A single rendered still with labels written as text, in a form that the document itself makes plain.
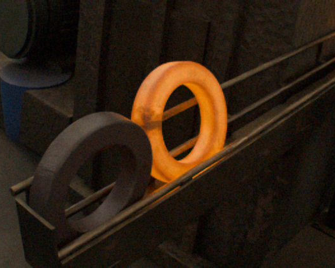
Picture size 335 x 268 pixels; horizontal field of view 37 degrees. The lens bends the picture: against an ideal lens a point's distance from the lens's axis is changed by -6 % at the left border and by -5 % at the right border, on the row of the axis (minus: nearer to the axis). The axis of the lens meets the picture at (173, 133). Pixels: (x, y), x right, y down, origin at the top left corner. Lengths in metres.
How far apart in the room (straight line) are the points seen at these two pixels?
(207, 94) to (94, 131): 0.28
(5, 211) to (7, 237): 0.14
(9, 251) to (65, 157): 1.02
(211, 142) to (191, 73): 0.12
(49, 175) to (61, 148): 0.03
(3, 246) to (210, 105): 0.94
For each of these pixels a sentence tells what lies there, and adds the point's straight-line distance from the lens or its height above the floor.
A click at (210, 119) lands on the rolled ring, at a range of 0.84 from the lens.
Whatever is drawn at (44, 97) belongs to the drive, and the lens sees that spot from 1.90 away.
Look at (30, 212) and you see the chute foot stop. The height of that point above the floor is 0.67.
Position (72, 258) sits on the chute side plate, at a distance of 0.63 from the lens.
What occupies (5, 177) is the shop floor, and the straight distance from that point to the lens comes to 1.90.
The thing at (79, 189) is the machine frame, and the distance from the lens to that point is 1.71.
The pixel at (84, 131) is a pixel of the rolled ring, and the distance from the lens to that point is 0.59.
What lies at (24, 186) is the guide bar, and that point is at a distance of 0.65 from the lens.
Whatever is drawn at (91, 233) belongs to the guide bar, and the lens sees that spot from 0.65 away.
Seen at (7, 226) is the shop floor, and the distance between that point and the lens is 1.67.
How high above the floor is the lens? 1.04
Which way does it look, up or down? 28 degrees down
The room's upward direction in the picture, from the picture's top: 8 degrees clockwise
